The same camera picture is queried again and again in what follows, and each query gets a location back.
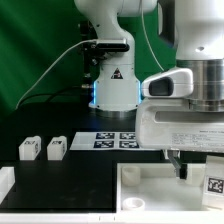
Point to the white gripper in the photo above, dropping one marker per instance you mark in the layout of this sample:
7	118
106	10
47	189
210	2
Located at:
171	125

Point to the white square tabletop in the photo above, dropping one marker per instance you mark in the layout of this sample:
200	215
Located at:
148	187

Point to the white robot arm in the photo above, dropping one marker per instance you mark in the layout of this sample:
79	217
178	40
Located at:
163	62

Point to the white sheet with tags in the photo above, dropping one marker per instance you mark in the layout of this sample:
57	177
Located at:
104	141

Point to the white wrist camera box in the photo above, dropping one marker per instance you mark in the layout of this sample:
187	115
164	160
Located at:
173	83

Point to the black camera on stand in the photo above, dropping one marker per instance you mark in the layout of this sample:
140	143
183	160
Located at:
94	53

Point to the white left corner bracket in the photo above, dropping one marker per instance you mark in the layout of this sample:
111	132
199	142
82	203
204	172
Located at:
7	180

